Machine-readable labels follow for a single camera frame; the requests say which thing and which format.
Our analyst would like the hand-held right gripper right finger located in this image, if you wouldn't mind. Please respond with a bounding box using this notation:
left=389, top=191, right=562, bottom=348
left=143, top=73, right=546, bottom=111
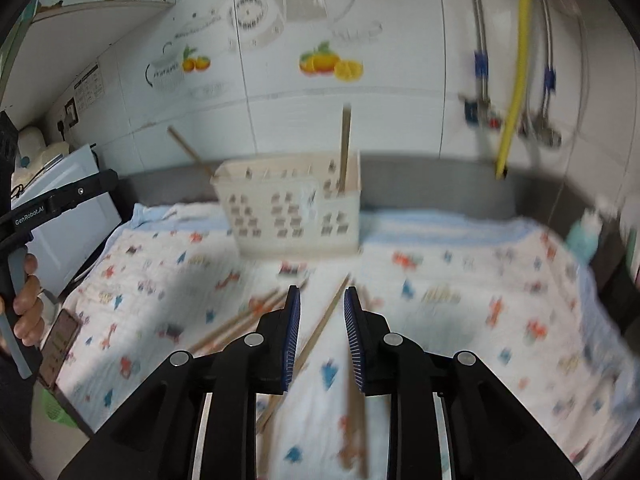
left=343, top=285, right=583, bottom=480

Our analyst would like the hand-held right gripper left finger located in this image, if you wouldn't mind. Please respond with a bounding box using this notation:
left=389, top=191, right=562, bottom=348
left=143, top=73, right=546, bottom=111
left=57, top=284, right=302, bottom=480

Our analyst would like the wooden chopstick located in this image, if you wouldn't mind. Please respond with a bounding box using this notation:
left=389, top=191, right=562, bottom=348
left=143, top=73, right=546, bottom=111
left=339, top=104, right=352, bottom=188
left=190, top=290, right=279, bottom=353
left=167, top=126, right=217, bottom=177
left=344, top=375, right=370, bottom=477
left=199, top=299, right=283, bottom=358
left=256, top=410, right=273, bottom=473
left=256, top=360, right=297, bottom=435
left=298, top=274, right=352, bottom=368

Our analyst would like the wall label sticker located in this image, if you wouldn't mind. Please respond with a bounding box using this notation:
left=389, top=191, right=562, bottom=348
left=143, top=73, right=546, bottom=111
left=73, top=61, right=106, bottom=112

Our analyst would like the person's left hand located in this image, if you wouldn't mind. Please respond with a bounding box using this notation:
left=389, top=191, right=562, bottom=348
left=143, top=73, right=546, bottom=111
left=12, top=254, right=46, bottom=341

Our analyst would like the braided metal hose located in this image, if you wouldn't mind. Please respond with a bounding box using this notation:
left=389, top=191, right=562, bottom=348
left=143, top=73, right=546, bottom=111
left=531, top=0, right=560, bottom=113
left=464, top=0, right=495, bottom=107

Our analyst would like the wall water valve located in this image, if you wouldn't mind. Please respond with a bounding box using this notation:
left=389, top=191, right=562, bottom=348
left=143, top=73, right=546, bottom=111
left=459, top=94, right=504, bottom=132
left=519, top=109, right=564, bottom=149

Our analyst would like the yellow hose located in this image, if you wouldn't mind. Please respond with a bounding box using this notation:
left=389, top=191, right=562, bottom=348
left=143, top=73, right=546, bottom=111
left=494, top=0, right=537, bottom=182

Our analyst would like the green plastic basket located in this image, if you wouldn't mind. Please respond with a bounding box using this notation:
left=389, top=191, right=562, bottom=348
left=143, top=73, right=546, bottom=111
left=40, top=388, right=79, bottom=429

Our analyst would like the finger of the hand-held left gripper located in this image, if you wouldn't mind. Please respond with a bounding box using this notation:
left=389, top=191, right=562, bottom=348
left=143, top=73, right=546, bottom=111
left=49, top=170, right=120, bottom=217

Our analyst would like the light blue bottle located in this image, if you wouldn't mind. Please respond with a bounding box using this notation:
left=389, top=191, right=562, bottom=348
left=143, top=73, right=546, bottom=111
left=566, top=206, right=604, bottom=264

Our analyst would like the white appliance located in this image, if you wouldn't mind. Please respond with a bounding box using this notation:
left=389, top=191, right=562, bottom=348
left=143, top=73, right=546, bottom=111
left=12, top=144, right=124, bottom=297

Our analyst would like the printed blanket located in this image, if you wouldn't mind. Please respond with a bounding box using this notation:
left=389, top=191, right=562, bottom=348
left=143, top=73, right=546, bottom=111
left=54, top=201, right=632, bottom=480

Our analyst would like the white plastic container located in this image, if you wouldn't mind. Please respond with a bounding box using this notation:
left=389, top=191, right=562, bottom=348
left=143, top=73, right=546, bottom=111
left=16, top=126, right=72, bottom=173

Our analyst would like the smartphone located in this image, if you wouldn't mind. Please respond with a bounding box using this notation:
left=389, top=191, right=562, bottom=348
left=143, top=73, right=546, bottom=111
left=38, top=308, right=82, bottom=387

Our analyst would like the white plastic chopstick holder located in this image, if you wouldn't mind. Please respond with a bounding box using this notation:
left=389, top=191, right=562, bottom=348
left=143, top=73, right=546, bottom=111
left=210, top=150, right=362, bottom=262

